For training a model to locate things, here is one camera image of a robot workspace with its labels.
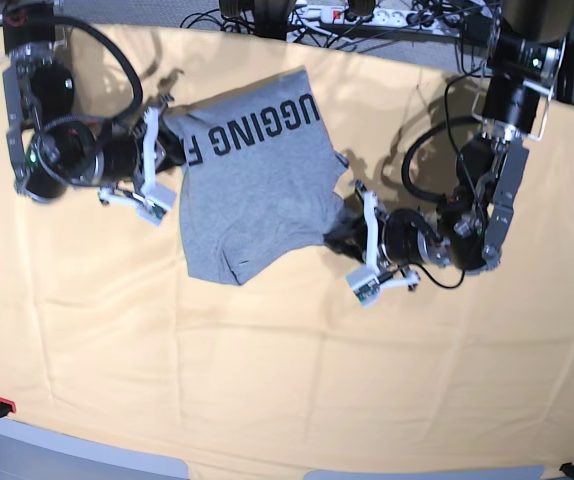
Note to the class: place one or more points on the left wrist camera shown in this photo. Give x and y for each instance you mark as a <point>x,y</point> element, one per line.
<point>364,284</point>

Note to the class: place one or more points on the black power adapter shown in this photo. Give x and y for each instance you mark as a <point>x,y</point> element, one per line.
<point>479,30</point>

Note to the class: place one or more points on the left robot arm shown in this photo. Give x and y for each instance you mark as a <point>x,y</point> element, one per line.
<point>522,71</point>

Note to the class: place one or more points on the white power strip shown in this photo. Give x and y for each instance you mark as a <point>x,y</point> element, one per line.
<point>327,19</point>

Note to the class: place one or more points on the grey t-shirt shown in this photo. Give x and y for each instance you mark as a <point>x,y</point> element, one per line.
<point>259,173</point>

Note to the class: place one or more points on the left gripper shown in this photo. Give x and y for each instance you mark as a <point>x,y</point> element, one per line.
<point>360,216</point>

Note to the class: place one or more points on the yellow table cloth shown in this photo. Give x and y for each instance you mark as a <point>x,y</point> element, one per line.
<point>104,336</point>

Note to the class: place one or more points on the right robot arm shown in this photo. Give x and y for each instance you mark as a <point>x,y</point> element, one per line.
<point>52,148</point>

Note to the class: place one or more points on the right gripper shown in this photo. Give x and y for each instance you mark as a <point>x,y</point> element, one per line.
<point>160,149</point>

